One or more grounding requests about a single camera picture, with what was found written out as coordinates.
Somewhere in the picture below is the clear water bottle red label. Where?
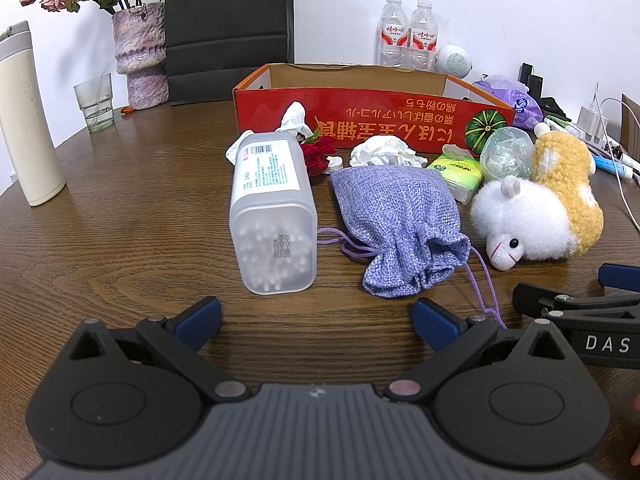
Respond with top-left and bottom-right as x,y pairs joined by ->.
376,0 -> 412,68
407,0 -> 440,72

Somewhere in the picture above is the white wall charger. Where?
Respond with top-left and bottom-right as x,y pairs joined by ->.
577,102 -> 610,143

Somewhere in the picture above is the brown cardboard piece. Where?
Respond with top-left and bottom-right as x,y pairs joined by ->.
621,93 -> 640,161

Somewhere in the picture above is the red cardboard box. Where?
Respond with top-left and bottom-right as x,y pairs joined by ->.
232,63 -> 517,156

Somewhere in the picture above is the green tissue packet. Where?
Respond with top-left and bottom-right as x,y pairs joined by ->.
426,144 -> 485,205

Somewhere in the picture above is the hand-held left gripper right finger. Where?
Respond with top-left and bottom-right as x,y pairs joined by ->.
382,297 -> 571,403

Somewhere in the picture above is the white and yellow plush toy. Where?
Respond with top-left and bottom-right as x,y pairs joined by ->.
470,130 -> 605,272

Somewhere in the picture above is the red artificial rose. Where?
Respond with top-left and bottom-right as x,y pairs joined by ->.
299,127 -> 345,178

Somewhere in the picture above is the purple tissue pack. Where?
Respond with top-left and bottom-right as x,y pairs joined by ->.
472,74 -> 543,128

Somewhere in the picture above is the white thermos bottle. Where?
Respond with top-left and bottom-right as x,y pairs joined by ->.
0,21 -> 67,207

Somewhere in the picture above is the clear plastic bag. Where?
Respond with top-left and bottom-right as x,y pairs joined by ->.
480,126 -> 535,181

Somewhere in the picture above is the glass stirring rod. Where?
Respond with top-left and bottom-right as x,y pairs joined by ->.
87,63 -> 109,111

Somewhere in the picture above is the white tissue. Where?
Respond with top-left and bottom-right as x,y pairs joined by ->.
349,135 -> 428,168
224,101 -> 315,166

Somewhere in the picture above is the green spray pen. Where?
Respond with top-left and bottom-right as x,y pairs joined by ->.
544,116 -> 576,137

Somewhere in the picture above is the purple drawstring pouch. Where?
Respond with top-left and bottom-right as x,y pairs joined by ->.
317,165 -> 508,331

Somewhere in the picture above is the translucent cotton swab box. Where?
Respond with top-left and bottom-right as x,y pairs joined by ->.
229,131 -> 321,295

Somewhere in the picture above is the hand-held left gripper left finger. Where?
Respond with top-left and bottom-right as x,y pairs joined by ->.
67,296 -> 251,403

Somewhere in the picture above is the black paper bag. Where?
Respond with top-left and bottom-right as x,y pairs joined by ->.
165,0 -> 295,107

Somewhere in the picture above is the clear glass cup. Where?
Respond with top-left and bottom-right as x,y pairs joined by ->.
73,74 -> 116,133

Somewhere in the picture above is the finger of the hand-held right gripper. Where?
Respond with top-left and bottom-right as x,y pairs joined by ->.
598,262 -> 640,290
512,282 -> 640,322

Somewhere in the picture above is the purple cable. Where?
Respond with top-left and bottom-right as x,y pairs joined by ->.
580,137 -> 621,157

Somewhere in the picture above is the white cable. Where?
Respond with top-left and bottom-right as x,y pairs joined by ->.
594,82 -> 640,233

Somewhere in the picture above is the white round robot speaker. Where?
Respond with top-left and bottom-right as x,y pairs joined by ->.
434,45 -> 473,80

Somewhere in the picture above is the purple textured vase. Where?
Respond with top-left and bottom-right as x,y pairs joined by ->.
111,2 -> 170,110

